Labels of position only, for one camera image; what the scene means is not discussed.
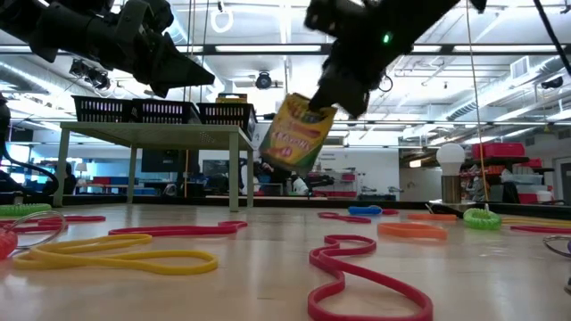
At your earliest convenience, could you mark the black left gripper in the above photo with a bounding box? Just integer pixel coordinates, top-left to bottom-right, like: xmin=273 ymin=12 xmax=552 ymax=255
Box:
xmin=87 ymin=0 xmax=216 ymax=99

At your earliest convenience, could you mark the green spiral coil keychain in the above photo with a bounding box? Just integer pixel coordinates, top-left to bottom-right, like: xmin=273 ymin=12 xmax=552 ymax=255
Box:
xmin=462 ymin=205 xmax=502 ymax=232
xmin=0 ymin=202 xmax=53 ymax=218

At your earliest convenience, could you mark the red orange spiral coil keychain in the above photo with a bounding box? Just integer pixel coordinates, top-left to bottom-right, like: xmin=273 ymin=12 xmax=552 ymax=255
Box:
xmin=0 ymin=210 xmax=68 ymax=260

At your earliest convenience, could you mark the yellow rubber band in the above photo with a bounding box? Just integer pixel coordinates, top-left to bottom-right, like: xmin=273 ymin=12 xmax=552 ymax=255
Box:
xmin=12 ymin=233 xmax=219 ymax=276
xmin=501 ymin=216 xmax=571 ymax=228

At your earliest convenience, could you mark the white light bulb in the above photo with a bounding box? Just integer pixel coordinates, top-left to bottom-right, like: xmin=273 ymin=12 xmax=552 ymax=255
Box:
xmin=435 ymin=142 xmax=467 ymax=177

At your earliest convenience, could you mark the orange rubber band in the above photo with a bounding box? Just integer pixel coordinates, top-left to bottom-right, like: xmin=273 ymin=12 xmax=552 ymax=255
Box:
xmin=406 ymin=212 xmax=459 ymax=223
xmin=377 ymin=221 xmax=448 ymax=242

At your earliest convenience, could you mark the white hanging ring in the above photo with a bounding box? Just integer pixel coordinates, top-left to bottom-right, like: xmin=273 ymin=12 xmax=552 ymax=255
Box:
xmin=209 ymin=8 xmax=235 ymax=35

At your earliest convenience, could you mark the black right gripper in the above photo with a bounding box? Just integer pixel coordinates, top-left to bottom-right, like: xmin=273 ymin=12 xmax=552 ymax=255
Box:
xmin=304 ymin=0 xmax=460 ymax=119

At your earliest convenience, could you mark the black mesh plastic basket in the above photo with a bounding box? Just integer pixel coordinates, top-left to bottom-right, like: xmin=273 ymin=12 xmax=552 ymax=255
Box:
xmin=72 ymin=95 xmax=136 ymax=124
xmin=132 ymin=98 xmax=200 ymax=125
xmin=195 ymin=102 xmax=259 ymax=139

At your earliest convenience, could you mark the yellow hanging cord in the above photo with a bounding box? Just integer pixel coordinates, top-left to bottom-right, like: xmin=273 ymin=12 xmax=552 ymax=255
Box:
xmin=465 ymin=0 xmax=491 ymax=202

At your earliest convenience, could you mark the purple spiral coil keychain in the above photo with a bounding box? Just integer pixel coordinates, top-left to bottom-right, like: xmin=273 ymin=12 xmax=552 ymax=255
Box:
xmin=542 ymin=235 xmax=571 ymax=259

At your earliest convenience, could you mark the round metal lamp base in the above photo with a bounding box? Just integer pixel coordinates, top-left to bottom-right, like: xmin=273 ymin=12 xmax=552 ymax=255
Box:
xmin=428 ymin=174 xmax=477 ymax=213

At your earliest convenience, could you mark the black looping cable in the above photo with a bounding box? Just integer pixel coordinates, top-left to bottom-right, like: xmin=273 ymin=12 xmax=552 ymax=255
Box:
xmin=0 ymin=91 xmax=60 ymax=198

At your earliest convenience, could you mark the green perforated metal shelf riser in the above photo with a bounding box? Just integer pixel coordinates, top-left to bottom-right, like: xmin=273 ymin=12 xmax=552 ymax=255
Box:
xmin=52 ymin=122 xmax=255 ymax=210

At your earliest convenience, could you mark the white ceiling air vent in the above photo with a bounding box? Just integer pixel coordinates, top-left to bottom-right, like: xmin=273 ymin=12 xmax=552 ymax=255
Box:
xmin=510 ymin=56 xmax=532 ymax=80

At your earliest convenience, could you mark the person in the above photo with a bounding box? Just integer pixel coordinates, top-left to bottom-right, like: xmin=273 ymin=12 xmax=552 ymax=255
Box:
xmin=252 ymin=158 xmax=291 ymax=196
xmin=62 ymin=162 xmax=78 ymax=196

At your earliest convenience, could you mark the black spiral coil keychain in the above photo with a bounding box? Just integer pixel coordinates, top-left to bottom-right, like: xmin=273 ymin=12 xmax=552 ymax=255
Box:
xmin=426 ymin=202 xmax=466 ymax=216

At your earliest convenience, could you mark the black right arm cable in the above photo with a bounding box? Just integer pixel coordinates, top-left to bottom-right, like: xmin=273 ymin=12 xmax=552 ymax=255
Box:
xmin=533 ymin=0 xmax=571 ymax=77

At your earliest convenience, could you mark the blue spiral coil keychain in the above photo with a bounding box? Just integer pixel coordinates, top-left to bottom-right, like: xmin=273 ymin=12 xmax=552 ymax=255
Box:
xmin=347 ymin=204 xmax=384 ymax=218

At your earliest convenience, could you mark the black monitor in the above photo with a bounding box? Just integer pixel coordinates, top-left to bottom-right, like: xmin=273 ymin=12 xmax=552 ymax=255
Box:
xmin=141 ymin=149 xmax=200 ymax=174

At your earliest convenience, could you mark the red storage bin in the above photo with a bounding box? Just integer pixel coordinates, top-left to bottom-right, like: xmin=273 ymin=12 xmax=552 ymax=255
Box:
xmin=470 ymin=142 xmax=526 ymax=161

